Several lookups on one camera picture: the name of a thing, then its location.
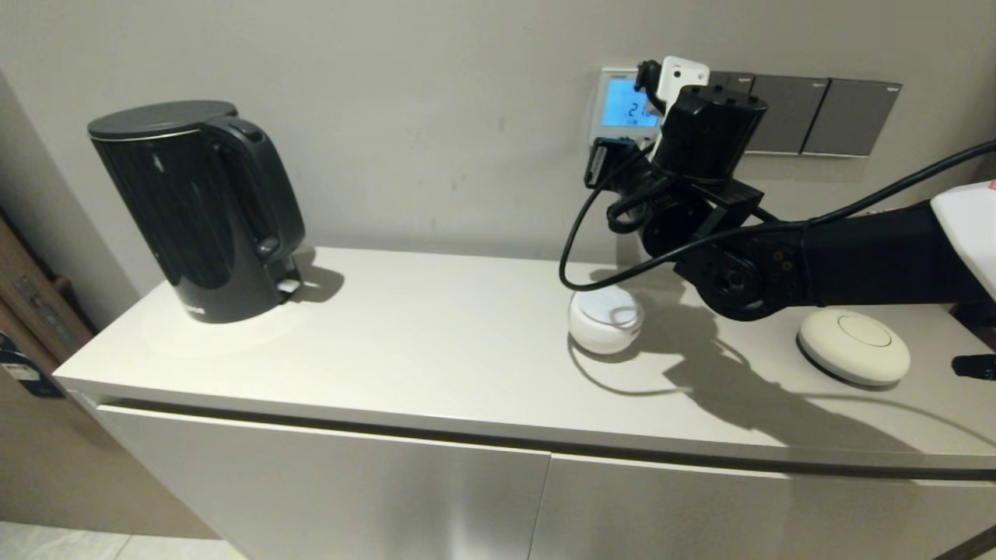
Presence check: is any wall thermostat with blue screen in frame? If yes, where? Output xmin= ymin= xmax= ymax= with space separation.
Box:
xmin=589 ymin=68 xmax=664 ymax=149

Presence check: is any light wooden furniture panel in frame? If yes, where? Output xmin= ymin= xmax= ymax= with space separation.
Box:
xmin=0 ymin=218 xmax=220 ymax=541

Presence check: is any small white round speaker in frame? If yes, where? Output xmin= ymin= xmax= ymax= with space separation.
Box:
xmin=568 ymin=285 xmax=646 ymax=357

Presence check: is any cream round disc device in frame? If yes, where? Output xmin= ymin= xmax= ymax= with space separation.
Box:
xmin=796 ymin=309 xmax=911 ymax=388

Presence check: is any white sideboard cabinet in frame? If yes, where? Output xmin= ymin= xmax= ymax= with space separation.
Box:
xmin=51 ymin=247 xmax=996 ymax=560

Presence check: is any black electric kettle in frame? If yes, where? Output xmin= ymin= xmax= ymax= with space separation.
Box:
xmin=87 ymin=100 xmax=307 ymax=324

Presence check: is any wide white cabinet door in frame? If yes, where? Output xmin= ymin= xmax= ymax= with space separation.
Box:
xmin=97 ymin=403 xmax=552 ymax=560

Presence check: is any metal door lock plate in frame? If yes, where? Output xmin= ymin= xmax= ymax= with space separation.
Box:
xmin=9 ymin=276 xmax=76 ymax=348

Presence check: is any dark blue door tag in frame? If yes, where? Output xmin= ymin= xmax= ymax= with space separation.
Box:
xmin=0 ymin=333 xmax=63 ymax=399

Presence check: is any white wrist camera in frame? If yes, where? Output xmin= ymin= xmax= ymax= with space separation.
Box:
xmin=655 ymin=55 xmax=711 ymax=107

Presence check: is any grey single switch panel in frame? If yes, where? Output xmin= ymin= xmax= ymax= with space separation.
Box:
xmin=743 ymin=75 xmax=830 ymax=156
xmin=801 ymin=79 xmax=903 ymax=159

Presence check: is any long black camera cable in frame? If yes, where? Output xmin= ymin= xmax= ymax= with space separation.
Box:
xmin=558 ymin=61 xmax=996 ymax=290

